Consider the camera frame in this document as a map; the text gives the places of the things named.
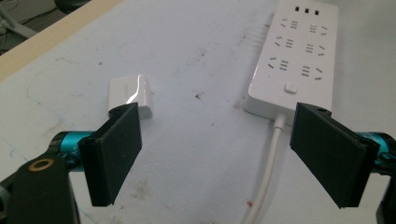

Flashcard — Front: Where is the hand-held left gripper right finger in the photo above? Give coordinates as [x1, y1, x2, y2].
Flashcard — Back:
[289, 102, 381, 209]

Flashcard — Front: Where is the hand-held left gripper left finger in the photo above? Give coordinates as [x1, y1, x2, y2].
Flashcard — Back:
[78, 102, 143, 208]

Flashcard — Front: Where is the white power adapter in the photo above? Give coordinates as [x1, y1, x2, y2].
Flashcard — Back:
[107, 74, 154, 119]

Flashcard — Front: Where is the white power strip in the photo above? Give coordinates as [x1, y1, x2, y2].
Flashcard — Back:
[242, 0, 340, 127]

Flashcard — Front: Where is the grey metal stand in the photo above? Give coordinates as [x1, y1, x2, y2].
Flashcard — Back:
[0, 6, 38, 40]

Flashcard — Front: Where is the white power strip cable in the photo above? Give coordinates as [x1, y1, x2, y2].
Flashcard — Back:
[241, 112, 288, 224]

